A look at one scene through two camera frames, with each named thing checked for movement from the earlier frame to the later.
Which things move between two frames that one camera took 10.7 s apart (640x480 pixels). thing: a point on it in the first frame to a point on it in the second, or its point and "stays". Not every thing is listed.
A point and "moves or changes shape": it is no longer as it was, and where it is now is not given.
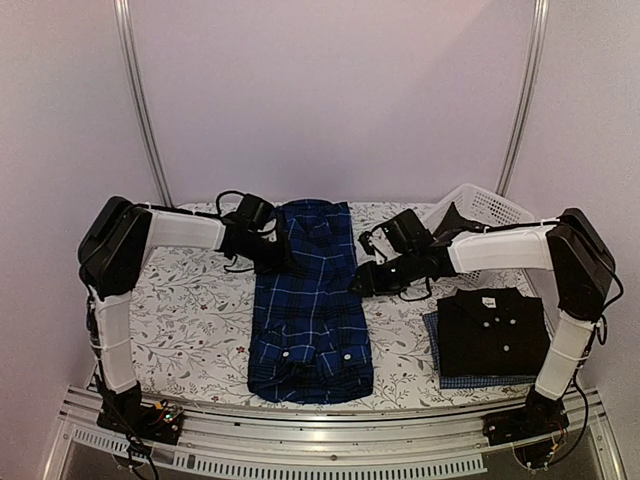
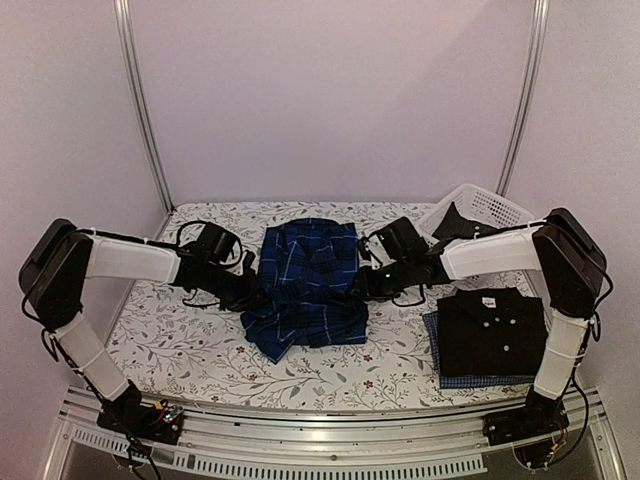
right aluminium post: (540, 34) stays
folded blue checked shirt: (430, 322) stays
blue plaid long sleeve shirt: (311, 343) moves or changes shape
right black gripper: (370, 283) stays
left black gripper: (283, 262) to (249, 299)
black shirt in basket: (453, 223) stays
